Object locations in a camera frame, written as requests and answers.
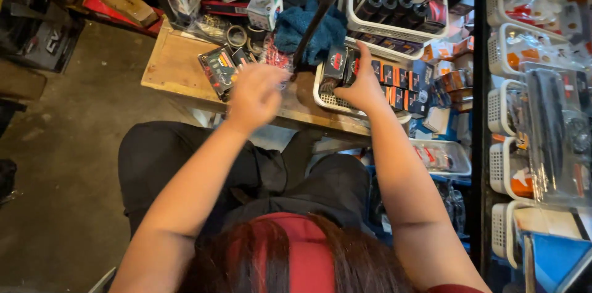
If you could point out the person's left fingers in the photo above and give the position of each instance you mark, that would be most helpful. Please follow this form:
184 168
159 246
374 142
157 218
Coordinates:
273 78

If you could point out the clear plastic container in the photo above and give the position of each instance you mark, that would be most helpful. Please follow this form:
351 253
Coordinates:
441 158

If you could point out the shallow white plastic basket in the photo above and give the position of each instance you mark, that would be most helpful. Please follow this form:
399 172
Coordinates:
326 99

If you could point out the row of black orange boxes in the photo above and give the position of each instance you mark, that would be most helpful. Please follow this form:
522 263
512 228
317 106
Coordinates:
402 87

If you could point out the deep white plastic basket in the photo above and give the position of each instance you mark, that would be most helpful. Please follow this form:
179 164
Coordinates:
393 30

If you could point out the black metal shelf frame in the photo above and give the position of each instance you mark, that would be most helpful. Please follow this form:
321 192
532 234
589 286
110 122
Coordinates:
319 15

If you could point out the stack of orange white boxes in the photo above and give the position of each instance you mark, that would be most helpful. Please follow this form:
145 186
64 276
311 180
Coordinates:
451 71

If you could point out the person's red shirt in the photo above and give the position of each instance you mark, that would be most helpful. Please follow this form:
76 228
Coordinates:
305 256

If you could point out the plain white box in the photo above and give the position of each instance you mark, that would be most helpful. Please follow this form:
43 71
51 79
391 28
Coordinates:
437 119

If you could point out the heap of cardboard boxes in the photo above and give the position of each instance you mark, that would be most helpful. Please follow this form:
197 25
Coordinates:
60 6

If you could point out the red black mesh packet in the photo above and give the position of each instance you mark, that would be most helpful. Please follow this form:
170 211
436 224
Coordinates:
276 56

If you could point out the small black printed packet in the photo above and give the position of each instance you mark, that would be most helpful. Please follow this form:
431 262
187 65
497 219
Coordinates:
243 57

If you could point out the person's right hand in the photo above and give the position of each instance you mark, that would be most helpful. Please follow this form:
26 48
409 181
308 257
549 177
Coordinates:
367 92

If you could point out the person's left hand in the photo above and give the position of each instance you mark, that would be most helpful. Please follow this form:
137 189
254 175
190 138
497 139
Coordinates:
254 96

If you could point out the slim black red-label box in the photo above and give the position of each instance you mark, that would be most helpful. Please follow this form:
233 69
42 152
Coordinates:
351 65

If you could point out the blue towel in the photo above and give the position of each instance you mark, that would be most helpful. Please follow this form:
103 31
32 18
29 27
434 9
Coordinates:
296 27

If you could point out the person's black trousers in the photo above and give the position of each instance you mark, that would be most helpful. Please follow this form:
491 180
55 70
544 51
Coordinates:
185 163

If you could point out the black bottle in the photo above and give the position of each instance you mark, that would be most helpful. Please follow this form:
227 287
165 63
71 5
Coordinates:
371 5
418 14
387 7
403 7

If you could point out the tape roll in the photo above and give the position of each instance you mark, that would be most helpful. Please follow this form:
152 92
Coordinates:
237 36
255 39

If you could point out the wide black red-label box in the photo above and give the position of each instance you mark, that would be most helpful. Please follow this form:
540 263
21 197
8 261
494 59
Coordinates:
334 67

